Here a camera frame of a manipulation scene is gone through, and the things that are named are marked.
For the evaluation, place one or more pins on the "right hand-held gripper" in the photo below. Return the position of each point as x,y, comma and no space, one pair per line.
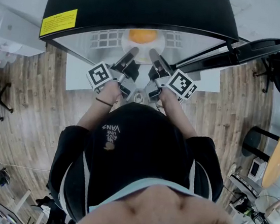
180,84

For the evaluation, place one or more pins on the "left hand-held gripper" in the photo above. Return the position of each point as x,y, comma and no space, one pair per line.
98,75

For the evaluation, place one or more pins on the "white plate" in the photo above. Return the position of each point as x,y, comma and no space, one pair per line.
143,48

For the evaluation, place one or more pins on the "round orange food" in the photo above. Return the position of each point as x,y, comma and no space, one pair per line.
142,35

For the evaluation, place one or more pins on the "person's right forearm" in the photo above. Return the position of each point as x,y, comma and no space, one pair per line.
177,116

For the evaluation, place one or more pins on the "person's left forearm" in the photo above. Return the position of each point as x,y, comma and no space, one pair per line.
99,108

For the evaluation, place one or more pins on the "black fridge door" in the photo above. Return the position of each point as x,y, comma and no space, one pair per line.
240,51

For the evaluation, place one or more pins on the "person's white shoe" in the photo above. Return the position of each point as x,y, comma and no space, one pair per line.
138,98

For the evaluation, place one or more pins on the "black wrist band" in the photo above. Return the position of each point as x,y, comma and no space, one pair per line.
104,102

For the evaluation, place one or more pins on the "yellow warning label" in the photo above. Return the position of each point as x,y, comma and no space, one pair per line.
59,22

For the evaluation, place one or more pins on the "person's black shirt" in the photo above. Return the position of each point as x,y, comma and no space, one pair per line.
133,159

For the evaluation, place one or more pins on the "stack of white boxes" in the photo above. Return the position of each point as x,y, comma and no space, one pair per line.
3,39

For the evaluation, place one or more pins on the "black round stool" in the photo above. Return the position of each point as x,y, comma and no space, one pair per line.
253,142

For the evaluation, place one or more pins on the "small white device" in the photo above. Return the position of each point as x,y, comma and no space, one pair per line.
256,169

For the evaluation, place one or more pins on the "round wooden table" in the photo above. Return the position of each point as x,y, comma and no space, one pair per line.
278,158

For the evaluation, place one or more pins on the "white desk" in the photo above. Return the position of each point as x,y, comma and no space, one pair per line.
19,203

